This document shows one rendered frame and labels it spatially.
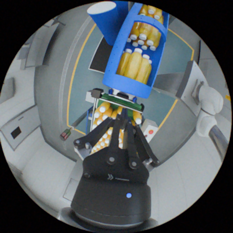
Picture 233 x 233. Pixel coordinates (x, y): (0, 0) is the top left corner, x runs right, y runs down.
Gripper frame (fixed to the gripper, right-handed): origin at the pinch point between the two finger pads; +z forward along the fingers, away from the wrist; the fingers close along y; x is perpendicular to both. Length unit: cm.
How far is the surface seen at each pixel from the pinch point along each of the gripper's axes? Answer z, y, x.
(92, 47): 137, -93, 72
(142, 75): 23.8, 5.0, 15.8
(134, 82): 13.5, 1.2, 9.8
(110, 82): 15.6, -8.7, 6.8
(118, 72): 24.1, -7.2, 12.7
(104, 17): 42, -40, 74
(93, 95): 36.7, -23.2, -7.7
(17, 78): 47, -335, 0
